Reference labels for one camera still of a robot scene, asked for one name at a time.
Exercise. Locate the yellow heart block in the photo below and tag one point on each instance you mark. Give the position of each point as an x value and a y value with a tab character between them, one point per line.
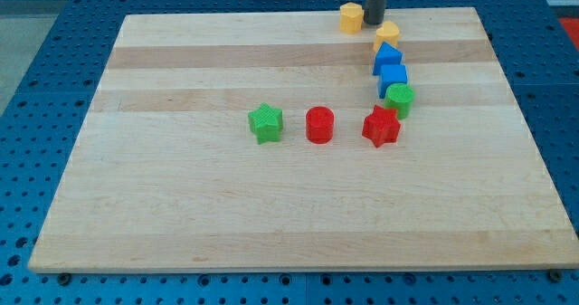
388	32

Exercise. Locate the wooden board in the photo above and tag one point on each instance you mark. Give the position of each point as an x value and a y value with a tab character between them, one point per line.
165	175

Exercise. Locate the green star block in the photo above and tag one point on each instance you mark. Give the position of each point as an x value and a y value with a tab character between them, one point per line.
266	123

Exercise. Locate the red cylinder block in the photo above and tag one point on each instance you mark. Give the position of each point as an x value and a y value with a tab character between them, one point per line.
319	125

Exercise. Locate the red star block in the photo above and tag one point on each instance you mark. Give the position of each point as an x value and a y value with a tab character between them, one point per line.
381	126

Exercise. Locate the green cylinder block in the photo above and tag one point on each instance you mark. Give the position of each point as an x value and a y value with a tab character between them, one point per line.
399	96

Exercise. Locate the blue cube block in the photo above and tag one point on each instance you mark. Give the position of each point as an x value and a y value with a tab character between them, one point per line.
390	74

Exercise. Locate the blue triangle block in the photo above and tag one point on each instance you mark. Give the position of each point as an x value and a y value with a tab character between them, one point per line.
386	55

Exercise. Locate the yellow hexagon block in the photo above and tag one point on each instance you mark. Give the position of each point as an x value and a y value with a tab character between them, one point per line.
351	18

